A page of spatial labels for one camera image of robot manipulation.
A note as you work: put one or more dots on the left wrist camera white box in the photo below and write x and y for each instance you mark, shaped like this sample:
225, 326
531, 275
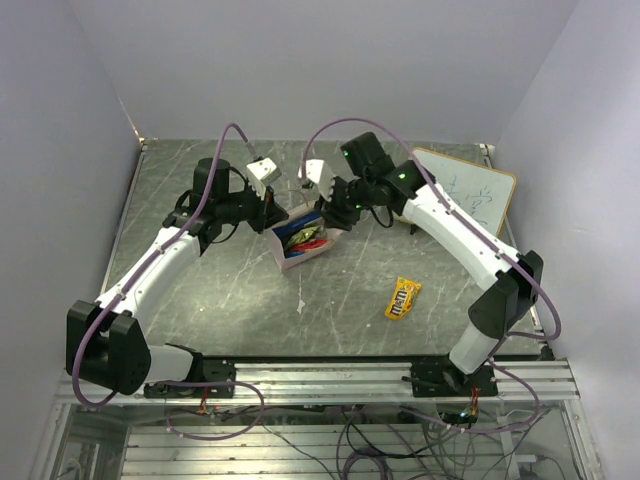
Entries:
261, 174

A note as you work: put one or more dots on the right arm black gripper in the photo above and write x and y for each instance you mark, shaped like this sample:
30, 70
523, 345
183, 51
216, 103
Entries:
333, 214

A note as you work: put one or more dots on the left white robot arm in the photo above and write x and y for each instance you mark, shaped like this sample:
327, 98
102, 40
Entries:
105, 340

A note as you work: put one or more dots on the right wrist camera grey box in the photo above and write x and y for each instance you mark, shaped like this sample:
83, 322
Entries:
317, 173

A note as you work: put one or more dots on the red snack packet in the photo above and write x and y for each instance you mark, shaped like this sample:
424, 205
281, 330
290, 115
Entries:
310, 245

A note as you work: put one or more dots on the whiteboard with yellow frame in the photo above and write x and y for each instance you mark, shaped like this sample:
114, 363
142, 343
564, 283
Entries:
482, 192

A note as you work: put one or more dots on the green snack packet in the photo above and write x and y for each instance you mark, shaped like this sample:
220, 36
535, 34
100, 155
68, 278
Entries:
303, 235

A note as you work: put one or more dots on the blue Burts chips bag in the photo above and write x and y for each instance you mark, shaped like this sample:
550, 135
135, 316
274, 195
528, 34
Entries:
285, 232

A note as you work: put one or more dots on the aluminium frame rail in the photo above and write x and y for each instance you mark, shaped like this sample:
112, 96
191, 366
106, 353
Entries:
327, 380

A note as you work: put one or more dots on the white paper bag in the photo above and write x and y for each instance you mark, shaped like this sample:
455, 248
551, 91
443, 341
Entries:
277, 247

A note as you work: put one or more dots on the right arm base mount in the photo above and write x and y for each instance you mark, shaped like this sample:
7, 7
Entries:
436, 376

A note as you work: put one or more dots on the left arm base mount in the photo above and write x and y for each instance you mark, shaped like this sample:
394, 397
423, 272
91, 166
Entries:
206, 369

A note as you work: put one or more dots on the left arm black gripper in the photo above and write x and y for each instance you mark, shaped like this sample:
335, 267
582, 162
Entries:
268, 212

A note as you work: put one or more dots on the yellow M&M's packet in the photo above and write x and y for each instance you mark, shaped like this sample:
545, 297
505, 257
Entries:
403, 298

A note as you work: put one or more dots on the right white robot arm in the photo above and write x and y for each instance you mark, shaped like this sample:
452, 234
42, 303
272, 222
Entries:
510, 281

